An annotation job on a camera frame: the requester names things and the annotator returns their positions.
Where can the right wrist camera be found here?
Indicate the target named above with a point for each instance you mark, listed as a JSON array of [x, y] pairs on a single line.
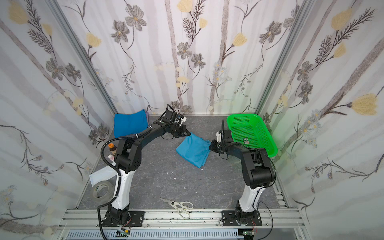
[[219, 136]]

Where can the black rail bracket left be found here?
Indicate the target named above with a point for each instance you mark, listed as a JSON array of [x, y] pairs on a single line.
[[137, 218]]

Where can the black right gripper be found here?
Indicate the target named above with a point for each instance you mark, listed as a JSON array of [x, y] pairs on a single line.
[[214, 145]]

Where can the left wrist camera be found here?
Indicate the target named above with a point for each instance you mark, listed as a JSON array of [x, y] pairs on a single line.
[[180, 119]]

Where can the small white pill bottle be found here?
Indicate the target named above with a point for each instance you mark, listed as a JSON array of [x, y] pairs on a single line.
[[111, 157]]

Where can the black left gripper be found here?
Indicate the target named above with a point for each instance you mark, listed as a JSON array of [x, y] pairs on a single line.
[[182, 130]]

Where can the black rail bracket right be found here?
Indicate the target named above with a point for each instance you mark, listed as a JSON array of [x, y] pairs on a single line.
[[229, 218]]

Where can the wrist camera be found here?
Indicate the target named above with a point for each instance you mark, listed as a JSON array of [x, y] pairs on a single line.
[[180, 119], [219, 136]]

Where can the white handled scissors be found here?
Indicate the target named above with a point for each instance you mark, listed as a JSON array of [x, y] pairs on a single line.
[[183, 208]]

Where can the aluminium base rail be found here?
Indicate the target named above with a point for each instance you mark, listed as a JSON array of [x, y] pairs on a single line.
[[269, 220]]

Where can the folded blue t-shirt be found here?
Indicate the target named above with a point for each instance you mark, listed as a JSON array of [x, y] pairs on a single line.
[[130, 124]]

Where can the brown bottle orange cap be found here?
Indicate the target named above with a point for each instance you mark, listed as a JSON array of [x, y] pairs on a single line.
[[112, 148]]

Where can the green plastic basket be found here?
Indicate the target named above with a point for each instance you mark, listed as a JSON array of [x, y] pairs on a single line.
[[252, 126]]

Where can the clear tape roll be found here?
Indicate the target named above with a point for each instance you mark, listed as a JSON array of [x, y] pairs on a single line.
[[102, 192]]

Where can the teal t-shirt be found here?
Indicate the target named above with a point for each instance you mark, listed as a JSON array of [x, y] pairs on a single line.
[[195, 150]]

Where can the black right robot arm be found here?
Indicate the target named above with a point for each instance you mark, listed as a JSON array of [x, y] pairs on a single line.
[[257, 169]]

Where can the black rail bracket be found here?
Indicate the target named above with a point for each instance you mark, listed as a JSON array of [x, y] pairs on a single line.
[[137, 218], [229, 218]]

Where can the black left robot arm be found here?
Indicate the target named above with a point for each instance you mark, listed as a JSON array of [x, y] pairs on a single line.
[[128, 158]]

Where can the white paper sheet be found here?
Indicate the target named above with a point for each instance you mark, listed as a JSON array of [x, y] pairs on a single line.
[[101, 175]]

